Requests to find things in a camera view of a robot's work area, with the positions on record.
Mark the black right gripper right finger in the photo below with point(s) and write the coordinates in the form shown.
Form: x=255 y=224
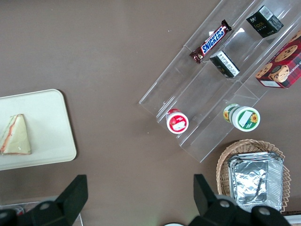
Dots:
x=211 y=209

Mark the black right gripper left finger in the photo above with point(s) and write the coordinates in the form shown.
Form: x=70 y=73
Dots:
x=65 y=202

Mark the triangular sandwich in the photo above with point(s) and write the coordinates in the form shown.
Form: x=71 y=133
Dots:
x=18 y=136

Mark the light wicker basket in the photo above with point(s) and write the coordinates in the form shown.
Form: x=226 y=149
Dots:
x=247 y=144

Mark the beige serving tray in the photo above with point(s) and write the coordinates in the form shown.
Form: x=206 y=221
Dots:
x=47 y=113

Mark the stack of foil trays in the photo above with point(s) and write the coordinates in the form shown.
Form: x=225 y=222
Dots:
x=249 y=181

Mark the white rectangular plastic bin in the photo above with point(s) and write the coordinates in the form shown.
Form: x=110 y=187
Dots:
x=295 y=221

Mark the red lid yogurt cup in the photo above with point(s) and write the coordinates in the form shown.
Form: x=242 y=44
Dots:
x=177 y=122

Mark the green lid yogurt cup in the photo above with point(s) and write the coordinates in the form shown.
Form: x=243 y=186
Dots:
x=244 y=117

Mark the clear acrylic stepped shelf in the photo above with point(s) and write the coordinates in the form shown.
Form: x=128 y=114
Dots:
x=188 y=94

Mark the small black carton box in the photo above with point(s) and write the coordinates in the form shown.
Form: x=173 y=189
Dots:
x=224 y=64
x=263 y=23

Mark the red tartan cookie box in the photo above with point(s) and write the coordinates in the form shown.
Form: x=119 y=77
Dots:
x=282 y=68

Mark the snickers chocolate bar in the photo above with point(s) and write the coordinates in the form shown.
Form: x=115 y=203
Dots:
x=211 y=41

